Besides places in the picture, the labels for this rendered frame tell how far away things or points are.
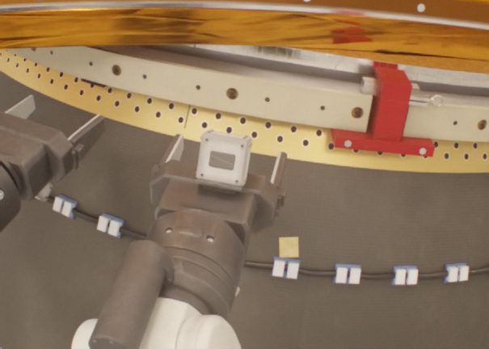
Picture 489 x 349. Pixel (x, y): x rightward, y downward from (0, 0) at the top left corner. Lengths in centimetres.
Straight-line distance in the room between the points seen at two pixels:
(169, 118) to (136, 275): 39
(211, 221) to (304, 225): 29
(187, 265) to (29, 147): 24
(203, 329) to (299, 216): 38
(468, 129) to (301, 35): 24
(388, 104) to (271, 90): 14
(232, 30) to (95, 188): 30
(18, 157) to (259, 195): 24
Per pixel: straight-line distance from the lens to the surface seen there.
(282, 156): 62
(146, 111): 82
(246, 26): 72
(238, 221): 53
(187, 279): 47
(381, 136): 72
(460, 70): 79
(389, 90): 70
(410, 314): 84
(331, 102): 72
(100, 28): 70
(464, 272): 85
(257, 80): 71
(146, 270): 44
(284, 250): 79
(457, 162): 83
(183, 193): 55
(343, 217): 79
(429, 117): 75
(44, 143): 63
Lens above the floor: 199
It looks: 30 degrees down
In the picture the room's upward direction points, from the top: 6 degrees clockwise
